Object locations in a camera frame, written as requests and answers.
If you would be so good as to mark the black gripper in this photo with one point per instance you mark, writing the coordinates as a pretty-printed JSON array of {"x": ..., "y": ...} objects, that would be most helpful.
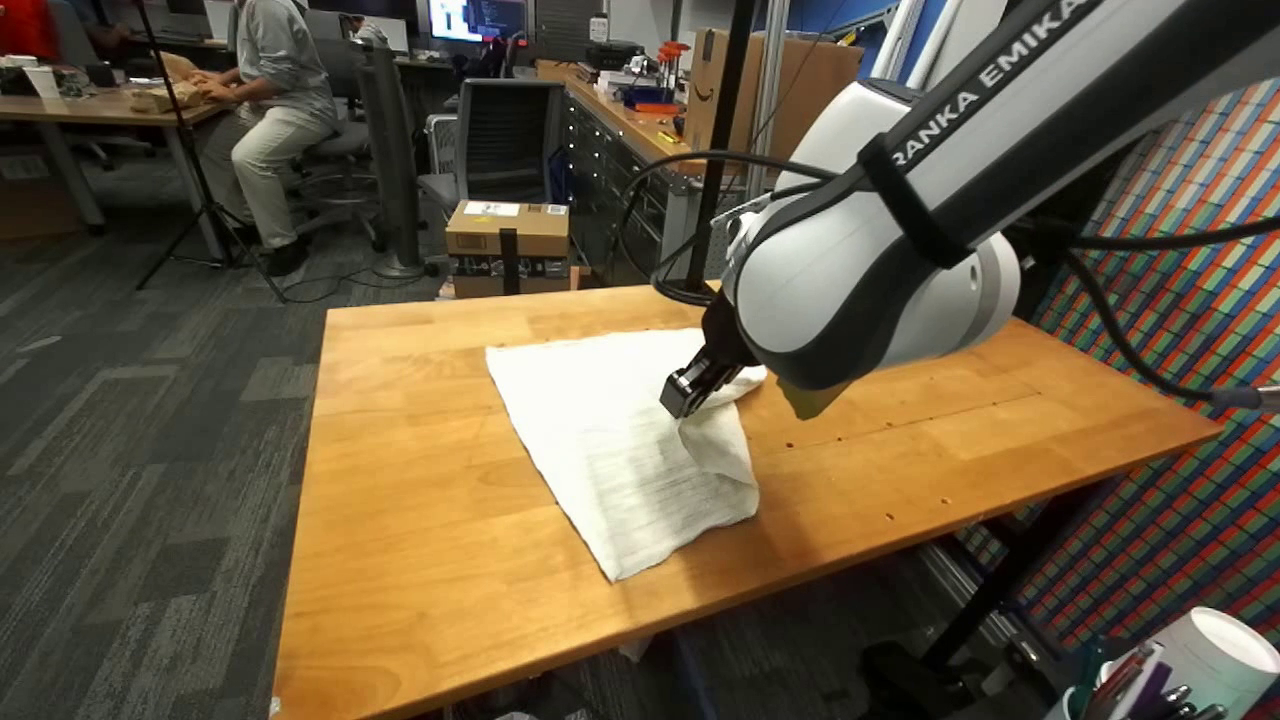
[{"x": 724, "y": 340}]

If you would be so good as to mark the white cloth towel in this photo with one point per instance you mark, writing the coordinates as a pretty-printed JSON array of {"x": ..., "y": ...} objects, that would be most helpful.
[{"x": 624, "y": 452}]

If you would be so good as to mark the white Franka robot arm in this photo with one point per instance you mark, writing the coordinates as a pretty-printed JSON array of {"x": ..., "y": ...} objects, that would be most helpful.
[{"x": 960, "y": 200}]

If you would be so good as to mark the black drawer cabinet workbench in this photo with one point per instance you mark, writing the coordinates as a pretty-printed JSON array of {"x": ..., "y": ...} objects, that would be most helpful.
[{"x": 607, "y": 172}]

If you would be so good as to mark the wooden stool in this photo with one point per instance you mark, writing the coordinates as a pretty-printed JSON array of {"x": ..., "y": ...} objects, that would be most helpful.
[{"x": 505, "y": 224}]

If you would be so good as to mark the black clamped pole stand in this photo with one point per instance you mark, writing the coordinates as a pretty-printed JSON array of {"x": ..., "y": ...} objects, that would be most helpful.
[{"x": 724, "y": 83}]

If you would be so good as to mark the large cardboard box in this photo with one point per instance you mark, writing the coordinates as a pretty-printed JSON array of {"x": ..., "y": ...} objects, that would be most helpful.
[{"x": 786, "y": 83}]

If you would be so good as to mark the grey metal column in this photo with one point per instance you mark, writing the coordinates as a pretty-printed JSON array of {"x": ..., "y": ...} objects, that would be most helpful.
[{"x": 388, "y": 163}]

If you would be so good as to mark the lit computer monitor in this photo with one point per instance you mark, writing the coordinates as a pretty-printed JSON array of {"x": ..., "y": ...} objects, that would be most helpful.
[{"x": 472, "y": 17}]

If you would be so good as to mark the seated person grey shirt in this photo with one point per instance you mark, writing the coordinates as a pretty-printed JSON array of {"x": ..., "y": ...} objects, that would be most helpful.
[{"x": 280, "y": 107}]

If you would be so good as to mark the multicolour patterned panel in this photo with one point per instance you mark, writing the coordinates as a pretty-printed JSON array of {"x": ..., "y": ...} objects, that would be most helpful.
[{"x": 1185, "y": 507}]

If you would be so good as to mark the black tripod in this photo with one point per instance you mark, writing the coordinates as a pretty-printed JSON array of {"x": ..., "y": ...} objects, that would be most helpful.
[{"x": 202, "y": 185}]

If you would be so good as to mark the white paper cup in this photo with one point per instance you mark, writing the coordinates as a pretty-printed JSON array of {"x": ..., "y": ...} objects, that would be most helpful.
[{"x": 1206, "y": 660}]

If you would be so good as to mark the wooden office desk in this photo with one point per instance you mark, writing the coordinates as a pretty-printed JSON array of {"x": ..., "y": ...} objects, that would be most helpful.
[{"x": 95, "y": 113}]

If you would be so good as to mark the black table frame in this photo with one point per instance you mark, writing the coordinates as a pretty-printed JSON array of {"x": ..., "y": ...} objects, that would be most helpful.
[{"x": 992, "y": 584}]

